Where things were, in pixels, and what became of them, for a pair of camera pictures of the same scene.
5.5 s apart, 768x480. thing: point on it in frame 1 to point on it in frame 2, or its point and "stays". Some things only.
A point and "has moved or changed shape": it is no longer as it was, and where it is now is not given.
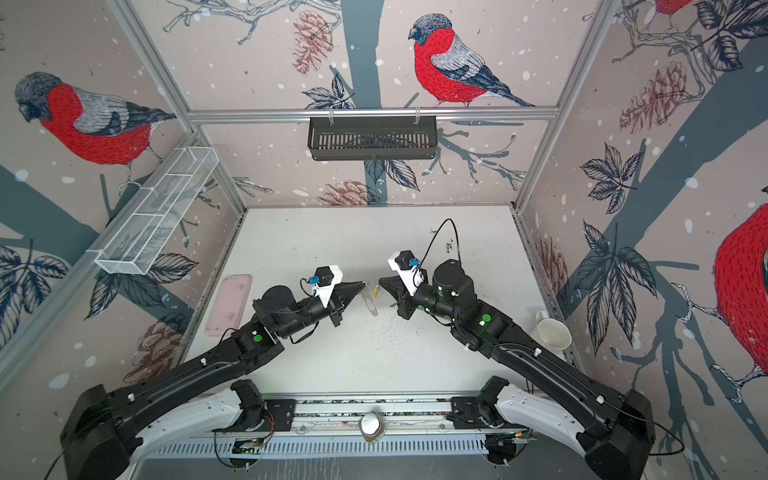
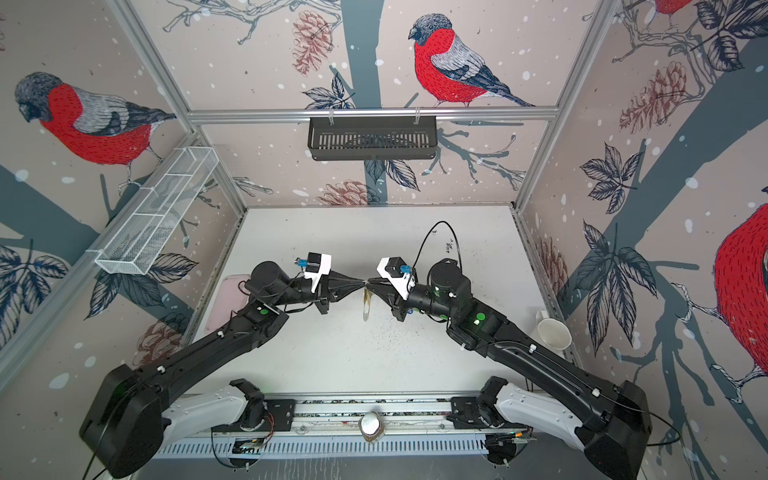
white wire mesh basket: [133, 244] stays
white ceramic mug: [552, 333] stays
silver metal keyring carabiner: [369, 301] has moved or changed shape
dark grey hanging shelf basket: [372, 138] stays
